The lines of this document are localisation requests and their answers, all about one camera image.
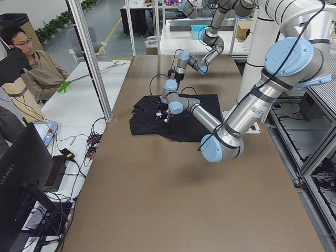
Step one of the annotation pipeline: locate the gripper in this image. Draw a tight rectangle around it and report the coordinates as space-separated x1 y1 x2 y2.
160 103 170 113
175 72 184 82

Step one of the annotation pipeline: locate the black printed t-shirt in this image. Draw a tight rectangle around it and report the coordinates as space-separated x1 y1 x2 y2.
130 96 210 142

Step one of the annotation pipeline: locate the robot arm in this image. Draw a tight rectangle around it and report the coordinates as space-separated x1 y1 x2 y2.
161 1 335 162
171 1 255 83

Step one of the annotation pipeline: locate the blue plastic bin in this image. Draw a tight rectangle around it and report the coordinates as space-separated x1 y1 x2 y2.
191 24 208 40

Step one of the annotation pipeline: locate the power strip with orange plugs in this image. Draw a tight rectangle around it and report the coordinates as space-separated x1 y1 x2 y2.
85 132 102 160

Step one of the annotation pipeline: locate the green-tipped reaching tool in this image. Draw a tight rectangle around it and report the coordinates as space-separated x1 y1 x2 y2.
57 62 125 93

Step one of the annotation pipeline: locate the black power adapter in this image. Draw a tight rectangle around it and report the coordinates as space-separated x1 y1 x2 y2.
60 148 75 162

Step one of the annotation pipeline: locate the grey office chair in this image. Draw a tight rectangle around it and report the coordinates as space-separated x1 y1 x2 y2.
66 26 108 64

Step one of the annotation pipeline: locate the teach pendant with red button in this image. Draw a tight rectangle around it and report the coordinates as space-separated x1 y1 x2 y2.
34 121 58 146

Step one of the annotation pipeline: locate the man in beige sweater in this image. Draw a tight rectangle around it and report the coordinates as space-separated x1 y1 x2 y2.
1 25 69 103

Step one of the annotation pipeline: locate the black Huawei monitor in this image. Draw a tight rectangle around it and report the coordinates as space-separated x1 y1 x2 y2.
1 123 57 251

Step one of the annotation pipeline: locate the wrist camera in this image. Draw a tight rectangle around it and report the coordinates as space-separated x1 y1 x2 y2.
151 98 163 112
167 69 176 78

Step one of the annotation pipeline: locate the aluminium frame post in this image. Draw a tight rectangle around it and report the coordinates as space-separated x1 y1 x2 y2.
66 0 113 122

